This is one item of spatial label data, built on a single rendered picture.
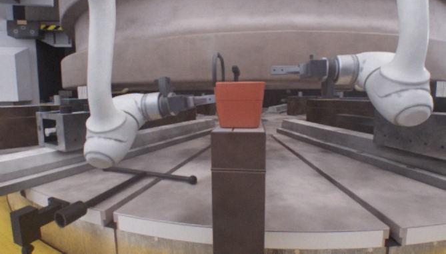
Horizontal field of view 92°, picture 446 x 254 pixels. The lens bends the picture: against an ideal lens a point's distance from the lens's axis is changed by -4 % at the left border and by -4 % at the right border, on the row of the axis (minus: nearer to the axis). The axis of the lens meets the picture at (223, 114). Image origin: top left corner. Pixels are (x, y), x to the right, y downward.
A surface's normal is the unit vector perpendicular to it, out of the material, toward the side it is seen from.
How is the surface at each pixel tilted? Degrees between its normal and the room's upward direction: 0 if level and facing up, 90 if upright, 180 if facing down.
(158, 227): 90
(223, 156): 90
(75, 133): 90
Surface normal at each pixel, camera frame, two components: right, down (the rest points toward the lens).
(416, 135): -0.96, 0.04
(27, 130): 0.61, 0.07
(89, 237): -0.36, 0.10
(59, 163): 0.87, 0.04
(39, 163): 0.82, -0.28
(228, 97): -0.13, 0.22
